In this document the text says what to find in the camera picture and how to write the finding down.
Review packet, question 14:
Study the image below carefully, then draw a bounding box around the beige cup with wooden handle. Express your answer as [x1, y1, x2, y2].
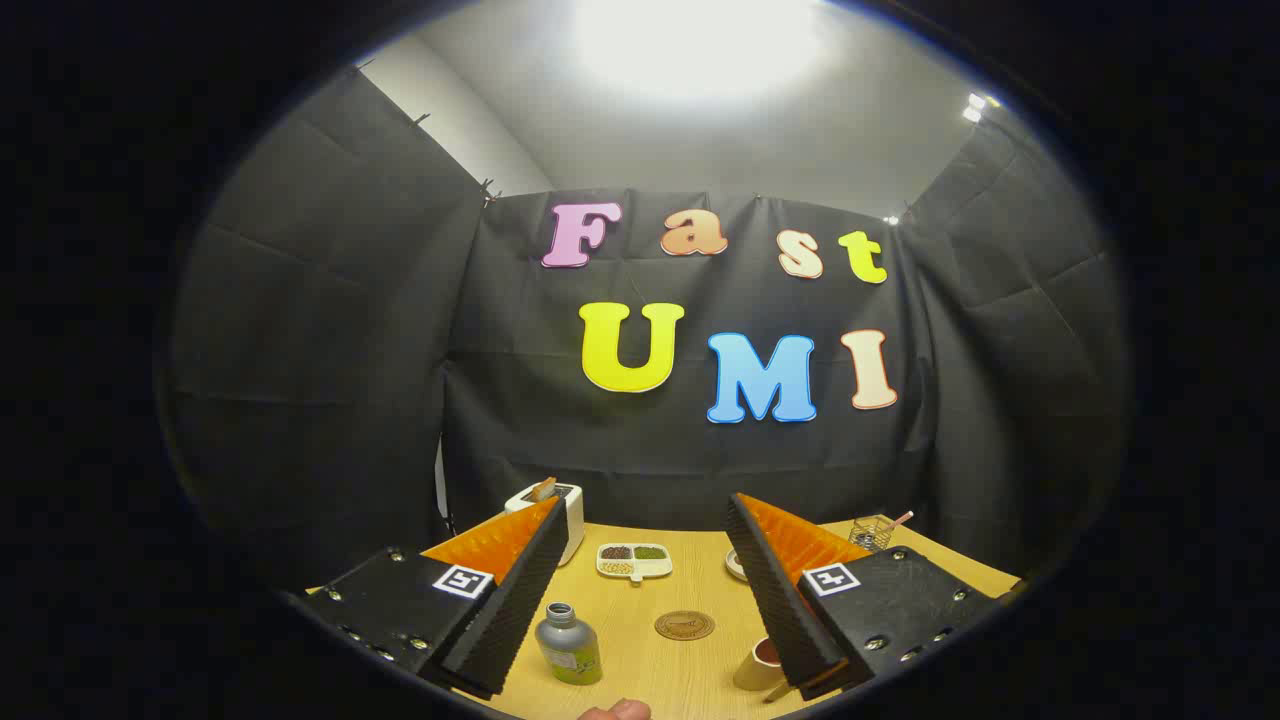
[733, 637, 791, 703]

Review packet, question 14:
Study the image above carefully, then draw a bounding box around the white toaster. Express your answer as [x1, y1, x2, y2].
[505, 482, 585, 568]

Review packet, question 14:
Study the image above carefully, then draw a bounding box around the silver green juice bottle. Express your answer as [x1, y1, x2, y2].
[535, 602, 604, 686]

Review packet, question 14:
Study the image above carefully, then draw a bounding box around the white divided bean dish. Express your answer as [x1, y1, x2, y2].
[597, 543, 673, 584]

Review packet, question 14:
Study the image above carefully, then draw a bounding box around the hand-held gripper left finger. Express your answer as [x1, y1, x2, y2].
[300, 497, 571, 701]

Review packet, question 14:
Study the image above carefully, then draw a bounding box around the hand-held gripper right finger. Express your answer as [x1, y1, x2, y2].
[725, 493, 1023, 703]

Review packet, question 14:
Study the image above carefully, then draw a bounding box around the wooden table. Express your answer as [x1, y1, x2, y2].
[305, 520, 1021, 720]

